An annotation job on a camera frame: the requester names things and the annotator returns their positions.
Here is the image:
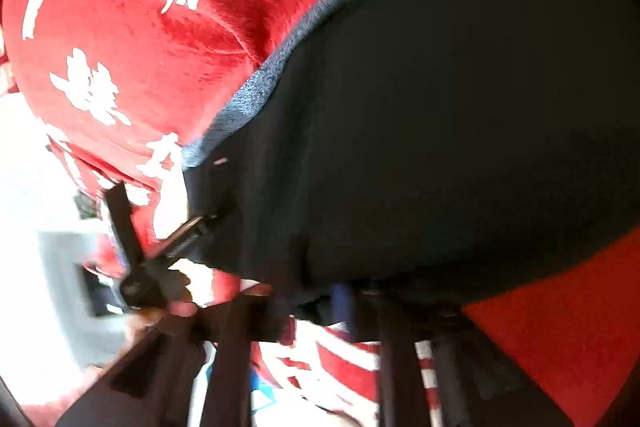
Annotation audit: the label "grey furniture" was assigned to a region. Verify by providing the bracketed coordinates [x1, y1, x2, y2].
[37, 231, 128, 365]

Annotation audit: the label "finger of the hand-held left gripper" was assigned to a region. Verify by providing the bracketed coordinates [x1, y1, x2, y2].
[101, 181, 147, 279]
[142, 213, 223, 275]

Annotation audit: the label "person's left hand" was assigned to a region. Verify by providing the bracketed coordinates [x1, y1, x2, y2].
[125, 299, 201, 334]

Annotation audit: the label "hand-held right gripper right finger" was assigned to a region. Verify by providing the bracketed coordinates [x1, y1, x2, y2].
[331, 283, 506, 427]

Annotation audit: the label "black pants with grey waistband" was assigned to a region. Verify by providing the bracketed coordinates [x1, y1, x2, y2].
[180, 0, 640, 314]

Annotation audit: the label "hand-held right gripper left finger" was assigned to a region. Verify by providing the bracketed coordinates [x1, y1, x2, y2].
[199, 288, 297, 427]

